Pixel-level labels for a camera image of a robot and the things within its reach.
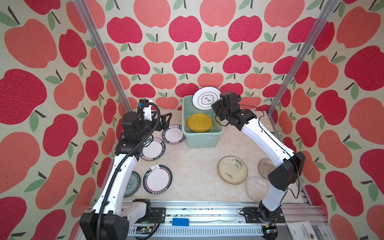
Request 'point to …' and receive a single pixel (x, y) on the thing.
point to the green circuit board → (144, 230)
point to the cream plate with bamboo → (232, 170)
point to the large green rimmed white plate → (157, 179)
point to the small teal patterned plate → (133, 185)
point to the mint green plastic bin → (204, 139)
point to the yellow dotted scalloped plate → (199, 122)
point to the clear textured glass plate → (257, 186)
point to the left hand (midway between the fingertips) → (166, 114)
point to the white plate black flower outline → (204, 97)
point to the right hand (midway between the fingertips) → (216, 102)
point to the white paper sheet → (302, 230)
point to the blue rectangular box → (180, 222)
